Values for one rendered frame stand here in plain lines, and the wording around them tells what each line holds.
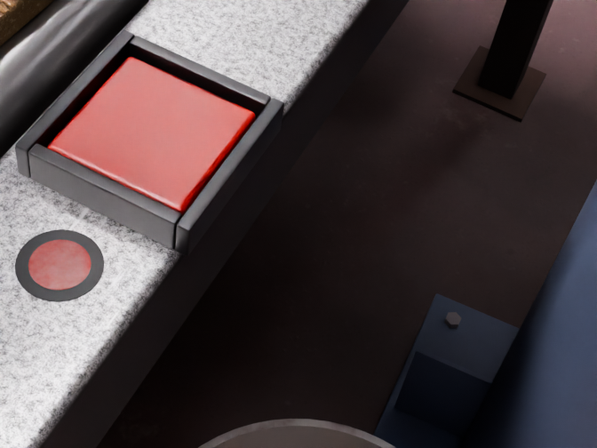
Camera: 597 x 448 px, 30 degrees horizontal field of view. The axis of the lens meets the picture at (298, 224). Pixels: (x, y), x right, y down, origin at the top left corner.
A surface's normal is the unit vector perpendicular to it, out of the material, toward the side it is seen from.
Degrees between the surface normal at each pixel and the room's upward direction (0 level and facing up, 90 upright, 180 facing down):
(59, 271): 0
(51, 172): 90
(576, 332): 90
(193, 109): 0
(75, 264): 0
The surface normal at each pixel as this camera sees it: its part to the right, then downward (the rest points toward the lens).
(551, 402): -0.72, 0.50
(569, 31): 0.11, -0.60
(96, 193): -0.45, 0.68
